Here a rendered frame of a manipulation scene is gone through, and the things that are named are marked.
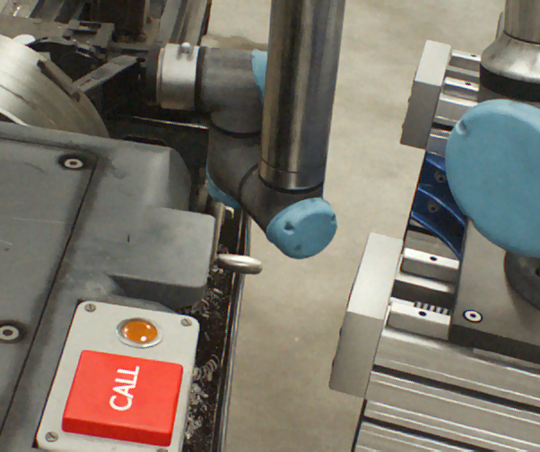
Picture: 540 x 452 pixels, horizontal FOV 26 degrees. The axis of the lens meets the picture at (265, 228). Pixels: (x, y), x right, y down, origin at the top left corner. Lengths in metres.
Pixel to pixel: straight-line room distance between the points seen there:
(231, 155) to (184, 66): 0.12
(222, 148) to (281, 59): 0.21
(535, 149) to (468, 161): 0.06
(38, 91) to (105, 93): 0.27
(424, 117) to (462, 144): 0.64
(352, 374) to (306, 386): 1.63
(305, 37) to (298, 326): 1.71
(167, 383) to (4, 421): 0.09
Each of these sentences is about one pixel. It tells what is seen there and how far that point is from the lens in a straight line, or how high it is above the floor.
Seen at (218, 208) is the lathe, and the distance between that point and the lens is 1.73.
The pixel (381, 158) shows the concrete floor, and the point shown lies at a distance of 3.63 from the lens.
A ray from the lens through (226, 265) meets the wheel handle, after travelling 1.78.
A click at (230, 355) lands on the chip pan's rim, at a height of 0.60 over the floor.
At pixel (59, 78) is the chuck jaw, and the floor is 1.20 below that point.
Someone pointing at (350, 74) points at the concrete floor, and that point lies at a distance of 4.12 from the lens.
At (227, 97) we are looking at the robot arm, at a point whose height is 1.10.
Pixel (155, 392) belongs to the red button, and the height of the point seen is 1.27.
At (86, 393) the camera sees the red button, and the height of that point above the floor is 1.27.
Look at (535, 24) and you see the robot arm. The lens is 0.80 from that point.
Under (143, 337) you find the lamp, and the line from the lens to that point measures 0.72.
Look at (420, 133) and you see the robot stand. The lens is 1.47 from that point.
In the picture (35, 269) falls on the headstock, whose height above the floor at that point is 1.25.
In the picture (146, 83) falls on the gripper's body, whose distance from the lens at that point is 1.36.
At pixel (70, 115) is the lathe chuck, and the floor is 1.19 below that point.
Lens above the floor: 1.71
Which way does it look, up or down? 32 degrees down
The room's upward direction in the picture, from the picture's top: 10 degrees clockwise
